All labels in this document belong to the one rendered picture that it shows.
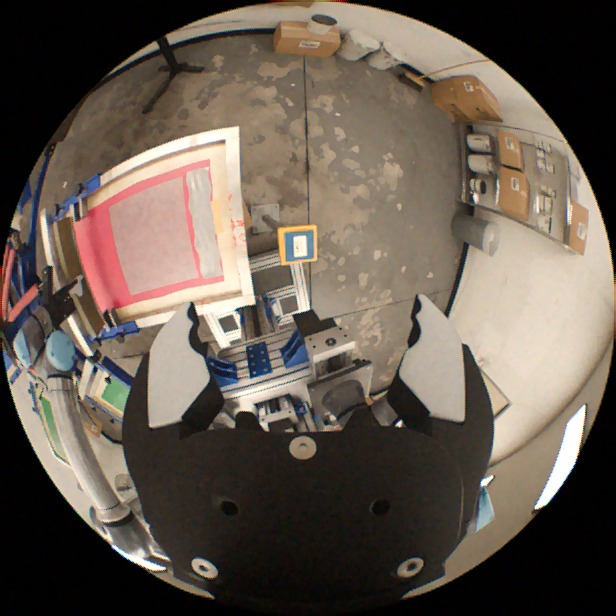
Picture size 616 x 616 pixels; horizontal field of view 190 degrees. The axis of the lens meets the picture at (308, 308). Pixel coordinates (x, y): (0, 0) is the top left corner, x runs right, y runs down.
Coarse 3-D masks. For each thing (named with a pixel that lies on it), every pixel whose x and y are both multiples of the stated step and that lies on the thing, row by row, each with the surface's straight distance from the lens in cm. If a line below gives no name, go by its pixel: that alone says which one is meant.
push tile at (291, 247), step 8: (288, 232) 65; (296, 232) 65; (304, 232) 66; (312, 232) 67; (288, 240) 65; (296, 240) 66; (304, 240) 66; (312, 240) 67; (288, 248) 66; (296, 248) 66; (304, 248) 67; (312, 248) 68; (288, 256) 66; (296, 256) 67; (304, 256) 68; (312, 256) 69
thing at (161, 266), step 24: (168, 240) 69; (192, 240) 66; (216, 240) 65; (96, 264) 88; (120, 264) 80; (144, 264) 74; (168, 264) 71; (192, 264) 68; (96, 288) 92; (120, 288) 84; (144, 288) 78; (168, 288) 74
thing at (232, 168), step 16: (176, 144) 66; (192, 144) 65; (208, 144) 66; (128, 160) 74; (144, 160) 70; (112, 176) 76; (240, 192) 60; (240, 208) 60; (240, 224) 60; (240, 240) 61; (240, 256) 62; (240, 272) 64; (208, 304) 69; (224, 304) 69; (240, 304) 69; (128, 320) 86; (144, 320) 81; (160, 320) 78
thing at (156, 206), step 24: (192, 168) 66; (120, 192) 77; (144, 192) 72; (168, 192) 68; (96, 216) 85; (120, 216) 77; (144, 216) 71; (168, 216) 68; (96, 240) 85; (120, 240) 78; (144, 240) 72
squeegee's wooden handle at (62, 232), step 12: (60, 228) 75; (60, 240) 74; (72, 240) 78; (60, 252) 74; (72, 252) 77; (72, 264) 76; (72, 276) 75; (84, 288) 77; (84, 300) 76; (84, 312) 76; (96, 312) 80; (96, 324) 79; (96, 336) 78
